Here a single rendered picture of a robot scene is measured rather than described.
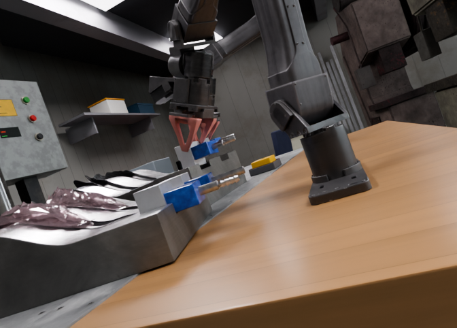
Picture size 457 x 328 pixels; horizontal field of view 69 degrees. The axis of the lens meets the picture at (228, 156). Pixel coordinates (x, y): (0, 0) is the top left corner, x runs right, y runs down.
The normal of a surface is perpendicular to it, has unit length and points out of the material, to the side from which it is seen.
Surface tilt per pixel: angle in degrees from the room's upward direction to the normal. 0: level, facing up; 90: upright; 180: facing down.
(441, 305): 90
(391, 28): 92
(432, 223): 0
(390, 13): 92
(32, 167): 90
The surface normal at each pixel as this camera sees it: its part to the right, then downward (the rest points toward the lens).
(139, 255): -0.11, 0.05
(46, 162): 0.86, -0.31
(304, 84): 0.49, -0.03
